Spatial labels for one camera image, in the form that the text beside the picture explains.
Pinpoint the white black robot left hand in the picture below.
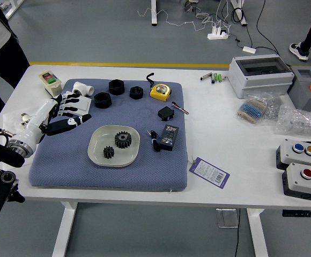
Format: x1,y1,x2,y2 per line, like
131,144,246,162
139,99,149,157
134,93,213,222
9,92,92,158

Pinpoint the small black gear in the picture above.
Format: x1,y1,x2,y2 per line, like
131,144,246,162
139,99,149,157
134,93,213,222
103,146,116,161

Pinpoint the big black gear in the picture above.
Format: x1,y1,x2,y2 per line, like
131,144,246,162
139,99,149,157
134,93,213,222
114,131,133,149

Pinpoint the big black hex nut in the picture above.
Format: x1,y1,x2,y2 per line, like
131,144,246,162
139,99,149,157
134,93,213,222
94,92,112,109
108,79,125,96

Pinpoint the small black hex nut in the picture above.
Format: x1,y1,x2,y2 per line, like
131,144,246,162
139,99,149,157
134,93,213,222
129,86,145,100

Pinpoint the three-button control box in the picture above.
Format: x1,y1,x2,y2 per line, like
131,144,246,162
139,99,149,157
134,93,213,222
276,138,311,172

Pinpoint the two-button control box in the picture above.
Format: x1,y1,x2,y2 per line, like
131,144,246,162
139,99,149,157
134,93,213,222
282,162,311,203

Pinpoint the white adapter with black print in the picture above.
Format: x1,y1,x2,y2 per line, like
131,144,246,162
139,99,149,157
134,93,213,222
20,112,34,130

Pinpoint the white pipe tee fitting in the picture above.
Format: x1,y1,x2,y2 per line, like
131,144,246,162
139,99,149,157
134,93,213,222
72,81,95,97

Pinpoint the cream square plate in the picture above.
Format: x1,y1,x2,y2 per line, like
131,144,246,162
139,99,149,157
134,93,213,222
87,125,140,168

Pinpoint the person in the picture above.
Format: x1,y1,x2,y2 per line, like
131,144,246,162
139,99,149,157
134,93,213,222
0,5,31,131

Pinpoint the white background table leg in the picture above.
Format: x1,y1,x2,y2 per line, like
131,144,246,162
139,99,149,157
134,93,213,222
0,0,25,20
151,0,158,27
231,0,249,27

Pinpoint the blue-grey cushion mat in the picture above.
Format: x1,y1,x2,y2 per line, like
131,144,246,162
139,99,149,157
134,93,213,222
28,78,188,192

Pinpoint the yellow tape measure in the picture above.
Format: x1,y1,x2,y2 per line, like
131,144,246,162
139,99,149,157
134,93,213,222
145,72,172,102

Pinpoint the black digital display module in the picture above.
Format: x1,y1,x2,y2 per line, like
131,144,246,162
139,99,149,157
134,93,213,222
158,124,180,150

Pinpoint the purple label tag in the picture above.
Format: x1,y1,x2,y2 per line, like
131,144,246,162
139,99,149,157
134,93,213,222
189,156,231,190

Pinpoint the white power strip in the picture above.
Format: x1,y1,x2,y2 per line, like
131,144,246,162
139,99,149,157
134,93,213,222
207,26,230,41

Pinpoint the silver floor plate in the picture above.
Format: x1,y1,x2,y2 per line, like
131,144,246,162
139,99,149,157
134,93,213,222
216,208,239,229

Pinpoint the bag of blue resistors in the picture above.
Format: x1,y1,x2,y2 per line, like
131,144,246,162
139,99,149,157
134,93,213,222
234,92,273,125

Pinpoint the clear bag of screws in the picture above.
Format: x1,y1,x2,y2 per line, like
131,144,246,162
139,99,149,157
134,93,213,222
262,92,285,121

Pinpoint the bubble wrap bag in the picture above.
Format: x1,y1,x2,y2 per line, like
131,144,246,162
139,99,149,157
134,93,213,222
273,103,311,139

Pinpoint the grey block holder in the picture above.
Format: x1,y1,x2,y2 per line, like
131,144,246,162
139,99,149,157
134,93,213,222
286,65,311,115

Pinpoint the black table control panel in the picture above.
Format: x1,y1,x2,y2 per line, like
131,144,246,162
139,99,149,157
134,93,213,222
282,210,311,218

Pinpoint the beige red-green button switch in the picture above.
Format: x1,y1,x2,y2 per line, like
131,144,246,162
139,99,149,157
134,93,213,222
38,70,63,101

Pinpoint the white wall switch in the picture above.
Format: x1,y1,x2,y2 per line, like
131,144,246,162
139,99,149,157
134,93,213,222
61,90,92,118

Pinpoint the black probe cable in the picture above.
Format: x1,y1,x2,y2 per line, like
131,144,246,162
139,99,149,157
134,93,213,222
146,129,162,153

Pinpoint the black module with red wires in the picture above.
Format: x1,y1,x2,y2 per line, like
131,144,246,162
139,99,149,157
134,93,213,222
158,101,190,122

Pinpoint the white floor cable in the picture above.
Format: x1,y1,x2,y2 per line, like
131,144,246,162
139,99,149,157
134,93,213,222
137,0,232,32

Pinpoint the grey electrical enclosure box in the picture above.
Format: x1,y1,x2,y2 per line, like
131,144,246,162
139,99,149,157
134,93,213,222
228,54,295,99

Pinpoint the black cable under table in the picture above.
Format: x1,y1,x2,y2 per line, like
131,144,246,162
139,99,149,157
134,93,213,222
233,208,242,257

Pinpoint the black floor cable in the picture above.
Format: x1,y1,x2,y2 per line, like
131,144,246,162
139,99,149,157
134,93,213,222
231,0,289,65

